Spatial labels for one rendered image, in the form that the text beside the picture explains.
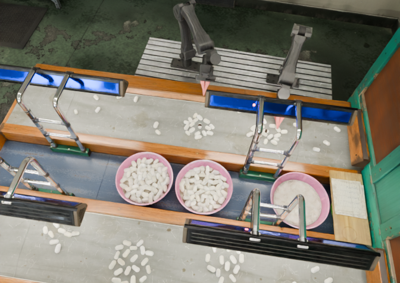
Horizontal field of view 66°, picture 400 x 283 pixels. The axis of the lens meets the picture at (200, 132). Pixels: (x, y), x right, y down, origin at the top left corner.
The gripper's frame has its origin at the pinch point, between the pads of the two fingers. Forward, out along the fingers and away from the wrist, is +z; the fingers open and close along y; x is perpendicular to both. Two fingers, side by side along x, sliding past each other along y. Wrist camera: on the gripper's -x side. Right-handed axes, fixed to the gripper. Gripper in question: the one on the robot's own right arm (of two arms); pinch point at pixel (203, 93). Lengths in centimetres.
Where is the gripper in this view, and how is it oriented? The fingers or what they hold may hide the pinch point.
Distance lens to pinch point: 160.7
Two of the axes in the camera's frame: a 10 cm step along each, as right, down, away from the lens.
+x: 0.7, -1.6, 9.9
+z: -1.2, 9.8, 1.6
